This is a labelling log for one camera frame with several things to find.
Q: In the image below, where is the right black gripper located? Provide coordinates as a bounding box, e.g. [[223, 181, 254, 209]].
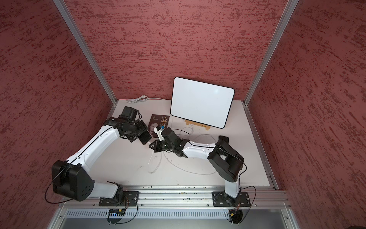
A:
[[149, 139, 175, 152]]

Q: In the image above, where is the black smartphone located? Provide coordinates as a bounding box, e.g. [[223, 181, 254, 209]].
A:
[[138, 130, 152, 145]]

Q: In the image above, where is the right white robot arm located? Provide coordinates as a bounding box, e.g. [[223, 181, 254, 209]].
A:
[[149, 127, 246, 202]]

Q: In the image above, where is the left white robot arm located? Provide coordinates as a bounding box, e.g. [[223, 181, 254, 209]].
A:
[[50, 117, 152, 206]]

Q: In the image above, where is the dark portrait book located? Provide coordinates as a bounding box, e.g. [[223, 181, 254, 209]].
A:
[[148, 114, 170, 138]]

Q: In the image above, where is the wooden board stand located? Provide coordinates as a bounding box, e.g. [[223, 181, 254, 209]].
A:
[[185, 119, 210, 131]]

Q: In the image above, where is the left black connector board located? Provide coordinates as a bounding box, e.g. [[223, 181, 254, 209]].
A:
[[108, 209, 126, 217]]

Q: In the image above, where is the perforated white vent strip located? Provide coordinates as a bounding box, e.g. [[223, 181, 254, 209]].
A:
[[65, 209, 229, 219]]

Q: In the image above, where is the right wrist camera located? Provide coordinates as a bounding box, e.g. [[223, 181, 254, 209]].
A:
[[162, 127, 180, 142]]

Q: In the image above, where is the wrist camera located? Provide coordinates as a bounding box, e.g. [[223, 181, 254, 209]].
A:
[[162, 127, 180, 142], [119, 106, 140, 121]]

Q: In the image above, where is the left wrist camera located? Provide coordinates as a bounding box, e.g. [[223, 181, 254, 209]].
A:
[[119, 106, 140, 121]]

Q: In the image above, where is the bundled white cable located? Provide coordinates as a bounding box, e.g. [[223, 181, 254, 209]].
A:
[[126, 95, 172, 104]]

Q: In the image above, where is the aluminium mounting rail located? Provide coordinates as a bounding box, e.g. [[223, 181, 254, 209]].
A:
[[58, 185, 292, 209]]

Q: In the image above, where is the white board black frame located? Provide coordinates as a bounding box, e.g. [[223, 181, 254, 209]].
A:
[[170, 77, 235, 129]]

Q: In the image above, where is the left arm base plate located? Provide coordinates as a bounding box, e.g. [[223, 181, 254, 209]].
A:
[[99, 191, 140, 207]]

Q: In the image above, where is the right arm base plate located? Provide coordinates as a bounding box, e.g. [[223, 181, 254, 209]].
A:
[[212, 191, 251, 207]]

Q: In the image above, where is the aluminium left corner post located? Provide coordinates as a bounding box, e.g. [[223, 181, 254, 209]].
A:
[[53, 0, 117, 106]]

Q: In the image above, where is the aluminium corner post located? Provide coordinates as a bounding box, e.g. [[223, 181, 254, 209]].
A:
[[53, 0, 117, 106], [243, 0, 299, 106]]

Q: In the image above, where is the aluminium right corner post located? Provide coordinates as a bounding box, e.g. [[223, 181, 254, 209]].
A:
[[243, 0, 299, 106]]

